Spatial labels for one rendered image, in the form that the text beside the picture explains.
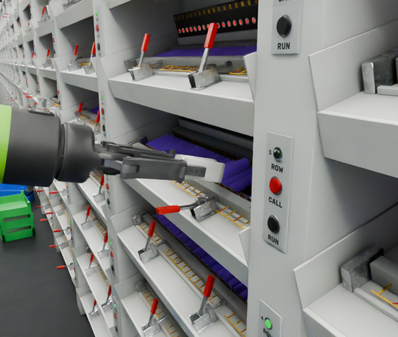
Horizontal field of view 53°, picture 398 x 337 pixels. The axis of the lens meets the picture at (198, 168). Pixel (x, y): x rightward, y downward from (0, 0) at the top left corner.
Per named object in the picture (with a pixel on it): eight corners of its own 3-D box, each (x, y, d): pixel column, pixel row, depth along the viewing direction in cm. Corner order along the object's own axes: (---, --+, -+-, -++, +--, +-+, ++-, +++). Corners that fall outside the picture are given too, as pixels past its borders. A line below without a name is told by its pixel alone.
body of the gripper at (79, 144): (66, 126, 46) (142, 138, 50) (56, 117, 53) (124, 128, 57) (57, 189, 47) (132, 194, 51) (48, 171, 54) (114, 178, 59)
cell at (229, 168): (244, 166, 65) (209, 179, 62) (243, 156, 64) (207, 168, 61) (250, 169, 63) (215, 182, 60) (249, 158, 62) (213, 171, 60)
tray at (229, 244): (256, 295, 50) (239, 233, 47) (118, 176, 102) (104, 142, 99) (367, 223, 57) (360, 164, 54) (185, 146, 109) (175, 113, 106)
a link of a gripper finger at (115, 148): (106, 142, 52) (108, 144, 51) (185, 155, 56) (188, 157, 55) (102, 171, 53) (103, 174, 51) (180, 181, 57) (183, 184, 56)
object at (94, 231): (116, 294, 121) (100, 258, 116) (76, 224, 173) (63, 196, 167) (174, 262, 128) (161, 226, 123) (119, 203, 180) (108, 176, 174)
